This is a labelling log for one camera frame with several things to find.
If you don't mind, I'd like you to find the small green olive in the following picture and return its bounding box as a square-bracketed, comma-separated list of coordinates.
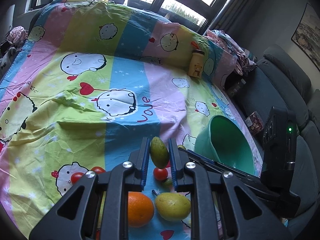
[161, 178, 172, 187]

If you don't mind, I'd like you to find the green plastic bowl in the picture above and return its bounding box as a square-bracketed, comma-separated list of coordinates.
[194, 115, 254, 175]

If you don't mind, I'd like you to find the red cherry tomato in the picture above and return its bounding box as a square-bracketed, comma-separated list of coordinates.
[153, 167, 168, 181]

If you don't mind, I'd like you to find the green olive fruit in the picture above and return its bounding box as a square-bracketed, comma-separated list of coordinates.
[150, 137, 169, 169]

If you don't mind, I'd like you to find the snack packet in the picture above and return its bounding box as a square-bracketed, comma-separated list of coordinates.
[245, 111, 264, 136]

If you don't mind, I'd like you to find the yellow pear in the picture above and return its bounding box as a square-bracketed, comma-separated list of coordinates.
[152, 190, 191, 222]

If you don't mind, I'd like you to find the dark grey sofa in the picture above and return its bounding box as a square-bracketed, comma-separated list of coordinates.
[225, 44, 319, 238]

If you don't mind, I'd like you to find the orange fruit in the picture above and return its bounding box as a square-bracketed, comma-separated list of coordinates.
[127, 192, 155, 228]

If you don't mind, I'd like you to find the dark jar by sofa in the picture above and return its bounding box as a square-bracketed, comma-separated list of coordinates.
[228, 79, 246, 98]

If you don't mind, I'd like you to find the pile of patterned clothes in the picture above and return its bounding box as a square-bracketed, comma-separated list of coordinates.
[205, 29, 258, 76]

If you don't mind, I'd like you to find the framed landscape painting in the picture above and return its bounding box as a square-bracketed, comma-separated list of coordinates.
[291, 3, 320, 70]

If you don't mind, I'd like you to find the yellow bear bottle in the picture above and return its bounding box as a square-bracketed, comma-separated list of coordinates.
[188, 49, 204, 79]

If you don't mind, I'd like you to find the colourful cartoon bed sheet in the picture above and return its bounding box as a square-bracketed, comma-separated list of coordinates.
[1, 0, 262, 237]

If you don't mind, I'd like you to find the pink crumpled cloth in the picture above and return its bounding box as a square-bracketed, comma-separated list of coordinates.
[7, 26, 28, 46]

